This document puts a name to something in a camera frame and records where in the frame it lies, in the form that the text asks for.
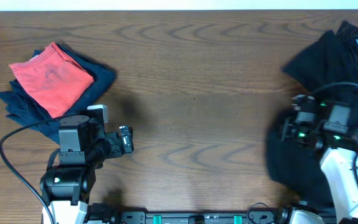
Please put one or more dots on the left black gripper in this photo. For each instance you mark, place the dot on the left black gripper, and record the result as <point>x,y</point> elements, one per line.
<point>126,140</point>

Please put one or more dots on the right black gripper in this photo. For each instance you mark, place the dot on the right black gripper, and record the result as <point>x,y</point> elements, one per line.
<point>287,124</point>

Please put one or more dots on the black t-shirt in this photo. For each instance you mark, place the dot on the black t-shirt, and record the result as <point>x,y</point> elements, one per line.
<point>325,61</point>

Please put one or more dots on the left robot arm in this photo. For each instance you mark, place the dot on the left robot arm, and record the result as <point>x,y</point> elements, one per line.
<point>66,187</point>

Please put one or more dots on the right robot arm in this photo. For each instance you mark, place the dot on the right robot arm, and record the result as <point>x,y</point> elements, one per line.
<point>322,127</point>

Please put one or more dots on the folded red shirt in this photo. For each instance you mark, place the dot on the folded red shirt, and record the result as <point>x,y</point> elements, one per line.
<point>53,79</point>

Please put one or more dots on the folded navy blue garment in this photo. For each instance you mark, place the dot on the folded navy blue garment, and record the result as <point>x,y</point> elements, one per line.
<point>23,109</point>

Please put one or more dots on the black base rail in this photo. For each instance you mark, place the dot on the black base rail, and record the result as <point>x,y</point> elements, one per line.
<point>259,216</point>

